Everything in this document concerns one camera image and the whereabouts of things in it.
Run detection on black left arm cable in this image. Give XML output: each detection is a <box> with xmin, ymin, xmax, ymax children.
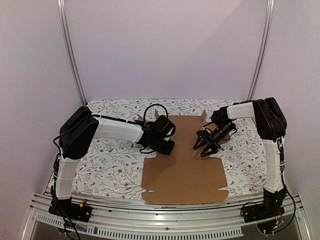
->
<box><xmin>142</xmin><ymin>103</ymin><xmax>171</xmax><ymax>123</ymax></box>

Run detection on right aluminium corner post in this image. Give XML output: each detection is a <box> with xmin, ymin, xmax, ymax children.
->
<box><xmin>246</xmin><ymin>0</ymin><xmax>275</xmax><ymax>101</ymax></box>

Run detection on left aluminium corner post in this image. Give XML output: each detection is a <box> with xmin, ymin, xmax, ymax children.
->
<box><xmin>56</xmin><ymin>0</ymin><xmax>87</xmax><ymax>105</ymax></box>

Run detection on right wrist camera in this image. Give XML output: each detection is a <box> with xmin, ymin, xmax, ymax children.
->
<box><xmin>200</xmin><ymin>127</ymin><xmax>212</xmax><ymax>134</ymax></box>

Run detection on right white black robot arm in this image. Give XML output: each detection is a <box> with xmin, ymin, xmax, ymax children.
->
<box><xmin>193</xmin><ymin>97</ymin><xmax>287</xmax><ymax>223</ymax></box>

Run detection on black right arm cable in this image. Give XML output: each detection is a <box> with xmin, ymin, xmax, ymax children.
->
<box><xmin>202</xmin><ymin>119</ymin><xmax>238</xmax><ymax>142</ymax></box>

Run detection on aluminium front rail frame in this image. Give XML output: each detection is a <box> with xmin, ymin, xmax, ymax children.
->
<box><xmin>21</xmin><ymin>192</ymin><xmax>314</xmax><ymax>240</ymax></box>

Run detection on aluminium corner post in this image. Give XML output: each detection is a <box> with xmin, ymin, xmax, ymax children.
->
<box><xmin>246</xmin><ymin>0</ymin><xmax>275</xmax><ymax>101</ymax></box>
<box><xmin>56</xmin><ymin>0</ymin><xmax>87</xmax><ymax>105</ymax></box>

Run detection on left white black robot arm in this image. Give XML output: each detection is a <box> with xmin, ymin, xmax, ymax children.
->
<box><xmin>49</xmin><ymin>106</ymin><xmax>176</xmax><ymax>222</ymax></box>

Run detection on white floral table cloth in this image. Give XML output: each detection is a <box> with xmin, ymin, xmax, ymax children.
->
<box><xmin>72</xmin><ymin>99</ymin><xmax>267</xmax><ymax>200</ymax></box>

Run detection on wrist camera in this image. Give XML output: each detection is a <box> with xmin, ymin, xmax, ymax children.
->
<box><xmin>163</xmin><ymin>126</ymin><xmax>176</xmax><ymax>141</ymax></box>
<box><xmin>200</xmin><ymin>127</ymin><xmax>212</xmax><ymax>134</ymax></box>

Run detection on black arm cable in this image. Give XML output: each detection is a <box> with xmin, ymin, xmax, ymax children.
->
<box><xmin>202</xmin><ymin>119</ymin><xmax>238</xmax><ymax>142</ymax></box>
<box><xmin>142</xmin><ymin>103</ymin><xmax>171</xmax><ymax>123</ymax></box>

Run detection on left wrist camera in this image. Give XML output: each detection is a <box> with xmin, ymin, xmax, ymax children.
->
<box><xmin>163</xmin><ymin>126</ymin><xmax>176</xmax><ymax>141</ymax></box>

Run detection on brown cardboard box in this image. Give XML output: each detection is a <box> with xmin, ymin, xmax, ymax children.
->
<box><xmin>141</xmin><ymin>111</ymin><xmax>229</xmax><ymax>205</ymax></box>

